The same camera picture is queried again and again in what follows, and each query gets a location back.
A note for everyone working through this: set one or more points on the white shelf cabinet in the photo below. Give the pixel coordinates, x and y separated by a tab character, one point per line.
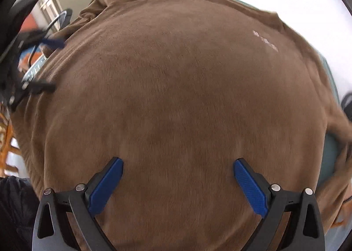
46	11

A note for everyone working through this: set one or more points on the brown fleece sweater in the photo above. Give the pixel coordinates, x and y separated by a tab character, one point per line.
180	89

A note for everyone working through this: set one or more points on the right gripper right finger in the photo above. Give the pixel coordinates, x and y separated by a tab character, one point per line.
304	230

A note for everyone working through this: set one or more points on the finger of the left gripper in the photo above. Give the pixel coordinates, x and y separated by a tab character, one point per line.
18	91
31	38

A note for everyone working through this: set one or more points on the wooden chair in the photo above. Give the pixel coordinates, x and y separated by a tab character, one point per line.
7	135

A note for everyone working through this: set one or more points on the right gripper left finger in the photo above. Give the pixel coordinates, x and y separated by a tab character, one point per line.
52	229

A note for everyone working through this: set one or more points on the teal woven table mat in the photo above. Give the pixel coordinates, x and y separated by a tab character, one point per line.
331	148

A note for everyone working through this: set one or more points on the black mesh office chair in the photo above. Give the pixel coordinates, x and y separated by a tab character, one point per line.
63	20

